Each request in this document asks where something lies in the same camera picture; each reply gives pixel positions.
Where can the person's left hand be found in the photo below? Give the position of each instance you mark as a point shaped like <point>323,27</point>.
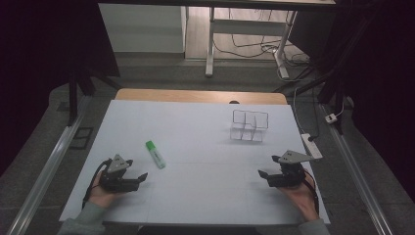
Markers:
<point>100,194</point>

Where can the white cabinet panel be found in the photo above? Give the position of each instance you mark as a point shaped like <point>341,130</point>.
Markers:
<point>142,27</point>

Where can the clear acrylic organizer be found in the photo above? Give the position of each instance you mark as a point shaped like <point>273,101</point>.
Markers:
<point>249,126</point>

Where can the white table cover sheet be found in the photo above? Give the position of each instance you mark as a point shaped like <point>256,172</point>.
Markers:
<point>195,147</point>

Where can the aluminium rail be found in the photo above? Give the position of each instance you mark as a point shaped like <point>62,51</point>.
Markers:
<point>355,173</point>
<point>45,169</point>

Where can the white desk frame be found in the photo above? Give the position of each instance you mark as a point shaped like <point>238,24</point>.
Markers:
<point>248,27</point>

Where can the green highlighter pen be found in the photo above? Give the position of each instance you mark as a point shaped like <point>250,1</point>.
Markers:
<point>155,155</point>

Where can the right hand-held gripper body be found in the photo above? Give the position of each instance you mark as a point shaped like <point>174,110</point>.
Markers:
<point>288,170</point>

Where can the white plug adapter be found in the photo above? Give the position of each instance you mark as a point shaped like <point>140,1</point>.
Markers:
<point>331,118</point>

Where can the black metal stand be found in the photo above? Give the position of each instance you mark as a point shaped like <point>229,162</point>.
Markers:
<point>332,81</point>
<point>73,98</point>

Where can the white power strip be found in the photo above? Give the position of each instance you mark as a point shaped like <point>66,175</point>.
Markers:
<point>311,146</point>

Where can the person's right hand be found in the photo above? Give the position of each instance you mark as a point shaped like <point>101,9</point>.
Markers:
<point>301,199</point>

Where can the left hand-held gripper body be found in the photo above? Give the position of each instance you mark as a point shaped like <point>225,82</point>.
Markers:
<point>115,178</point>

